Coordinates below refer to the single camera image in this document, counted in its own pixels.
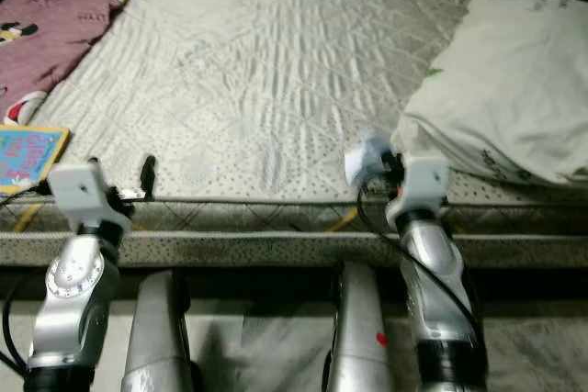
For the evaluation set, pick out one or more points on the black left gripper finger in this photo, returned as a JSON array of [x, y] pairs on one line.
[[148, 173]]

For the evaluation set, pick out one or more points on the blue children's book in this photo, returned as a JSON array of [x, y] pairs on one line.
[[28, 158]]

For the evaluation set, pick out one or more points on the white pillow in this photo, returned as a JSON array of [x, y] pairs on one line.
[[505, 89]]

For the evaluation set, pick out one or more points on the quilted white mattress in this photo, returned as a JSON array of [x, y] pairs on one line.
[[239, 61]]

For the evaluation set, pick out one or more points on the grey robot left leg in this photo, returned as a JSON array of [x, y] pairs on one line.
[[156, 337]]

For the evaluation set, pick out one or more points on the grey robot leg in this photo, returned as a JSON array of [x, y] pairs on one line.
[[358, 337], [156, 337]]

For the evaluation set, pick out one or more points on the grey robot right leg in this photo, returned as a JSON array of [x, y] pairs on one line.
[[358, 337]]

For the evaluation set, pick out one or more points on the pink Mickey print blanket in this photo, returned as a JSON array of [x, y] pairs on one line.
[[46, 34]]

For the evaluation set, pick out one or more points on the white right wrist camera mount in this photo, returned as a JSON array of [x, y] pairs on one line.
[[423, 181]]

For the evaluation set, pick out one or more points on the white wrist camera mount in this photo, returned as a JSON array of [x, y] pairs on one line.
[[83, 192], [423, 181]]

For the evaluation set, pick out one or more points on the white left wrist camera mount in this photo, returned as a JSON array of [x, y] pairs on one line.
[[83, 192]]

